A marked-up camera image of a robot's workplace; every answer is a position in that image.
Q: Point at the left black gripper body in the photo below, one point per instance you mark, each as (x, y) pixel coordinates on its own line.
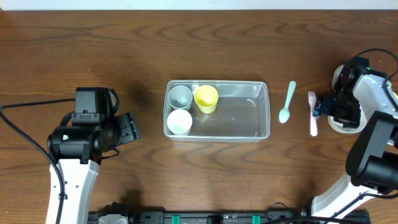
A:
(128, 127)

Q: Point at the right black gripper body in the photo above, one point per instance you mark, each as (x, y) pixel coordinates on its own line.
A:
(345, 115)

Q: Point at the white plastic bowl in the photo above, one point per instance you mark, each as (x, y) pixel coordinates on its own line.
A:
(338, 127)

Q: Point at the cream white plastic cup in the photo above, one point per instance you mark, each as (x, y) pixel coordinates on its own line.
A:
(179, 122)

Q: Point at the grey plastic cup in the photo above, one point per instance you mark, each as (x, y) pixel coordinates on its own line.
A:
(180, 98)

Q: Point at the yellow plastic cup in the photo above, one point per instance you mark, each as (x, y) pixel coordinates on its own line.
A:
(206, 97)

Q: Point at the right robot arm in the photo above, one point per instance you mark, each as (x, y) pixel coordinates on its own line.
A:
(370, 171)

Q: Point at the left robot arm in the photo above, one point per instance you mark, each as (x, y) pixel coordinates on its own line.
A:
(77, 146)

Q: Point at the pink plastic fork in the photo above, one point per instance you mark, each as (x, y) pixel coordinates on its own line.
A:
(313, 122)

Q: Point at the grey plastic bowl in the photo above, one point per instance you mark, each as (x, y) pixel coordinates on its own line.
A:
(336, 76)

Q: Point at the mint green plastic spoon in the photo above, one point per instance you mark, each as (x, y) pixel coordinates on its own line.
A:
(284, 113)

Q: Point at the clear plastic storage box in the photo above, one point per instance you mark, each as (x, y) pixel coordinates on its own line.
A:
(241, 115)

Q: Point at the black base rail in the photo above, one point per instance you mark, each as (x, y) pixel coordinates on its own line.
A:
(121, 213)

